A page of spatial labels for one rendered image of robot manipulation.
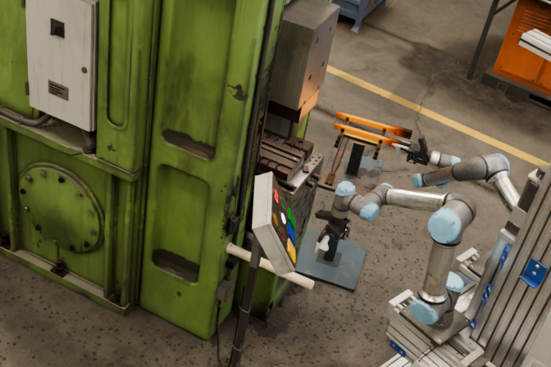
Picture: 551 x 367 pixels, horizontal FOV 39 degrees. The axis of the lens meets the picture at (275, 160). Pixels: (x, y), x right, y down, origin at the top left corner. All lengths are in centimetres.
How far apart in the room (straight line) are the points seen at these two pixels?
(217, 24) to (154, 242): 127
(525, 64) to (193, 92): 411
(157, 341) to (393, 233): 174
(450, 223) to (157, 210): 153
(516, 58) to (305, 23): 392
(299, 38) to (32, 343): 204
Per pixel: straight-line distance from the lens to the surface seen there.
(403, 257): 488
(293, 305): 439
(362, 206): 311
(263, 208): 310
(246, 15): 301
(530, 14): 678
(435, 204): 306
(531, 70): 694
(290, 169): 368
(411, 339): 347
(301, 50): 325
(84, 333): 415
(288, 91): 336
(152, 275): 404
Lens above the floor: 316
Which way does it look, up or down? 36 degrees down
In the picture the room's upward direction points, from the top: 11 degrees clockwise
